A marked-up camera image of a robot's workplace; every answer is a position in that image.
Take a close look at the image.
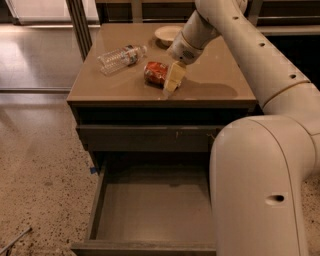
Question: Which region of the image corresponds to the crushed orange soda can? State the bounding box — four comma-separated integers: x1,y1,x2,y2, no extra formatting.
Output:
144,62,172,86

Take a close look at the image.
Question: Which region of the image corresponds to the open grey middle drawer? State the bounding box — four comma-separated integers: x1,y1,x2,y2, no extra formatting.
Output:
71,164,216,256

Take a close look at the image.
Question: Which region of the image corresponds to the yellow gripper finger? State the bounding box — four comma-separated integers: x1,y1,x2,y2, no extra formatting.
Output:
163,61,186,97

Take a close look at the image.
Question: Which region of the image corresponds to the closed grey top drawer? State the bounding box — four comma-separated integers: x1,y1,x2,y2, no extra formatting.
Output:
76,125,222,152

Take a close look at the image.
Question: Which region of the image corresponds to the grey metal post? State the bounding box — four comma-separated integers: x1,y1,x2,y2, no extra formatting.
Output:
65,0,92,60

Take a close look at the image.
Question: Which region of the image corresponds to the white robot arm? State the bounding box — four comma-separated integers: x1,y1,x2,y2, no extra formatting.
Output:
168,0,320,256

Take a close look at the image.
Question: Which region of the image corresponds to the grey drawer cabinet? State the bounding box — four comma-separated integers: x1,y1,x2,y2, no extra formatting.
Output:
67,23,256,168

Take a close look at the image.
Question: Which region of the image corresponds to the clear plastic water bottle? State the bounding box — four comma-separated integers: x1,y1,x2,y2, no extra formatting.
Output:
97,45,147,75

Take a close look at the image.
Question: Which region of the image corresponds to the blue tape piece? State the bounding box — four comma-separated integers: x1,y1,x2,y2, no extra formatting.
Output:
89,167,97,174

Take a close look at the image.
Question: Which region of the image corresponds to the white shallow bowl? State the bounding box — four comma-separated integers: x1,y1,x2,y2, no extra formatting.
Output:
154,26,182,47

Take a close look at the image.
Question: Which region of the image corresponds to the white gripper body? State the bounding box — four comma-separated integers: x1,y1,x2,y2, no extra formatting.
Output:
167,32,203,65

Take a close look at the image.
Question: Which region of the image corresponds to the metal rod on floor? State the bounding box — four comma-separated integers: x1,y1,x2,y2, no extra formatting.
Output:
0,227,32,255

